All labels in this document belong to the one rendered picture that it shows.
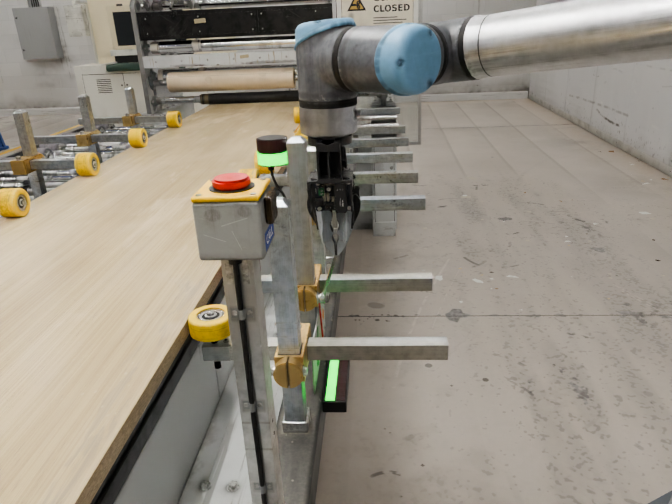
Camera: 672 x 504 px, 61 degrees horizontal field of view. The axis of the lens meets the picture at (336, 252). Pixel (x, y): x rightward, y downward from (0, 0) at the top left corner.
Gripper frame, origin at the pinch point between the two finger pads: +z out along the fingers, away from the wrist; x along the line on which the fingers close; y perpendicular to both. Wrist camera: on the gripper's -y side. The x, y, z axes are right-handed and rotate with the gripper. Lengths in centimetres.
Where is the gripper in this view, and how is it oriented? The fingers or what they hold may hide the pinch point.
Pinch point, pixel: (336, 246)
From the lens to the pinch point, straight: 100.4
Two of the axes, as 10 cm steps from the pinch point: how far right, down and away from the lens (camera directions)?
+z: 0.5, 9.2, 3.8
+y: -0.6, 3.8, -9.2
